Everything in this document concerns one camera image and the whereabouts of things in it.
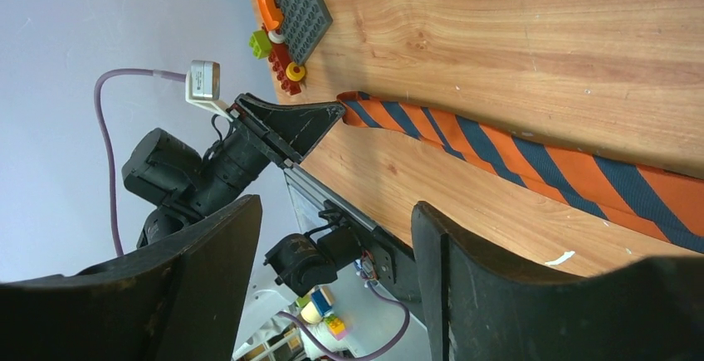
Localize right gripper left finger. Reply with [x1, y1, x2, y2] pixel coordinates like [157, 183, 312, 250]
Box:
[1, 195, 262, 360]

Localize grey building baseplate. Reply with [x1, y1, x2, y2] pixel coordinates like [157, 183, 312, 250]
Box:
[276, 0, 333, 65]

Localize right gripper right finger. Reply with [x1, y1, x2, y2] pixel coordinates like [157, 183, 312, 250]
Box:
[411, 202, 703, 360]

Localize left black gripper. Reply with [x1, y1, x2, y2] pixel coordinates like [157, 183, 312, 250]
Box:
[203, 93, 345, 205]

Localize aluminium table edge rail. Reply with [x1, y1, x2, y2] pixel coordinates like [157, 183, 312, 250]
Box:
[283, 166, 378, 233]

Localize orange navy striped tie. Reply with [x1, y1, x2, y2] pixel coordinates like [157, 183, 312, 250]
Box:
[337, 91, 703, 252]

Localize green and red toy blocks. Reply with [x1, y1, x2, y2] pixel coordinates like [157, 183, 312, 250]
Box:
[248, 25, 307, 95]

